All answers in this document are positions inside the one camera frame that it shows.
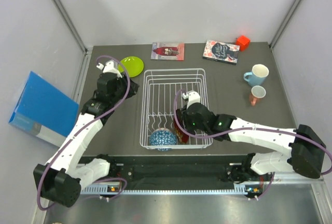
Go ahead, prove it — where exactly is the blue patterned bowl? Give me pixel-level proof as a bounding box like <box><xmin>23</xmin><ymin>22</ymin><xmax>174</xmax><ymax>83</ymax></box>
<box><xmin>149</xmin><ymin>128</ymin><xmax>177</xmax><ymax>146</ymax></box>

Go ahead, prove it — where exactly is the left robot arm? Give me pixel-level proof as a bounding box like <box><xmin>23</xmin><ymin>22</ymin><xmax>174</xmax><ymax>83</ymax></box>
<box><xmin>33</xmin><ymin>72</ymin><xmax>139</xmax><ymax>211</ymax></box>

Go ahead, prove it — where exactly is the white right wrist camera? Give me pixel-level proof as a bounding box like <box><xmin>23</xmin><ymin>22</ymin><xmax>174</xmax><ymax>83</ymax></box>
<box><xmin>182</xmin><ymin>90</ymin><xmax>201</xmax><ymax>107</ymax></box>

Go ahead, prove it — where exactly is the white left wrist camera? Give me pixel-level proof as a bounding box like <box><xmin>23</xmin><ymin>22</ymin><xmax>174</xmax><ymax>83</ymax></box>
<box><xmin>96</xmin><ymin>60</ymin><xmax>121</xmax><ymax>74</ymax></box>

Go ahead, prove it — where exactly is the red pink book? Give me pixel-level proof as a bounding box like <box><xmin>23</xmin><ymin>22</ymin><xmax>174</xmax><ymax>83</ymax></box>
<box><xmin>151</xmin><ymin>43</ymin><xmax>185</xmax><ymax>61</ymax></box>

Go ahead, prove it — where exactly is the floral dark blue book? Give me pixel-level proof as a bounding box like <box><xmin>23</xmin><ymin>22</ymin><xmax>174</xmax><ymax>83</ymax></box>
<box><xmin>202</xmin><ymin>40</ymin><xmax>240</xmax><ymax>65</ymax></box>

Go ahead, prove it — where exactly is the pink ceramic mug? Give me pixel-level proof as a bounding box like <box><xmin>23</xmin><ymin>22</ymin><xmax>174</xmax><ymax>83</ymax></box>
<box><xmin>249</xmin><ymin>86</ymin><xmax>266</xmax><ymax>106</ymax></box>

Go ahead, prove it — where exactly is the white wire dish rack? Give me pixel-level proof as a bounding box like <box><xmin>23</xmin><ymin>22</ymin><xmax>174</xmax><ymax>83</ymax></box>
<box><xmin>140</xmin><ymin>68</ymin><xmax>213</xmax><ymax>151</ymax></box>

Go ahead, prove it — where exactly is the red floral plate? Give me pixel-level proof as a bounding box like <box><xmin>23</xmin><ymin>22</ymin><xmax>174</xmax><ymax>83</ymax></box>
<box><xmin>173</xmin><ymin>118</ymin><xmax>189</xmax><ymax>144</ymax></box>

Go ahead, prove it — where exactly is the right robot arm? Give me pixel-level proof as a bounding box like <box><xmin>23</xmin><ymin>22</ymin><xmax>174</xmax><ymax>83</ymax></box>
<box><xmin>174</xmin><ymin>103</ymin><xmax>327</xmax><ymax>180</ymax></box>

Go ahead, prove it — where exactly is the white slotted cable duct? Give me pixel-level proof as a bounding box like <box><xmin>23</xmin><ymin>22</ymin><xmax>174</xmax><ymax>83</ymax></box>
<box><xmin>77</xmin><ymin>184</ymin><xmax>262</xmax><ymax>195</ymax></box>

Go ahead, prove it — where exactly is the orange red cube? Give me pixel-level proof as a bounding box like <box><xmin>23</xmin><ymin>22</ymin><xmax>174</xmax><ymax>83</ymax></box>
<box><xmin>236</xmin><ymin>35</ymin><xmax>251</xmax><ymax>51</ymax></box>

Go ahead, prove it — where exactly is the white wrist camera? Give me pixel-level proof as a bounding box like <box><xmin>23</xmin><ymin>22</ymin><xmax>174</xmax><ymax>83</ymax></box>
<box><xmin>96</xmin><ymin>60</ymin><xmax>121</xmax><ymax>74</ymax></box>
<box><xmin>182</xmin><ymin>90</ymin><xmax>201</xmax><ymax>107</ymax></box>

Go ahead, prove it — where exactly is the lime green plate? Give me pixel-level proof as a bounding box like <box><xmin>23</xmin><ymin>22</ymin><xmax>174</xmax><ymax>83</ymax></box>
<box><xmin>120</xmin><ymin>56</ymin><xmax>144</xmax><ymax>78</ymax></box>

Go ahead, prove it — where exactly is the blue white box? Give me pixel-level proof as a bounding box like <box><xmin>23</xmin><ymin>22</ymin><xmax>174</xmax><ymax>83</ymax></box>
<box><xmin>9</xmin><ymin>72</ymin><xmax>78</xmax><ymax>147</ymax></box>

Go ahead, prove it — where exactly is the light blue mug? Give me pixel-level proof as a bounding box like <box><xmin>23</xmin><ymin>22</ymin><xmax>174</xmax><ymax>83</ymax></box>
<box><xmin>243</xmin><ymin>64</ymin><xmax>269</xmax><ymax>87</ymax></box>

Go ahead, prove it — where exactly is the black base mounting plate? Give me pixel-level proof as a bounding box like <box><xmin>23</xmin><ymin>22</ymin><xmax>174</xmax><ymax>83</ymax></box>
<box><xmin>87</xmin><ymin>156</ymin><xmax>275</xmax><ymax>183</ymax></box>

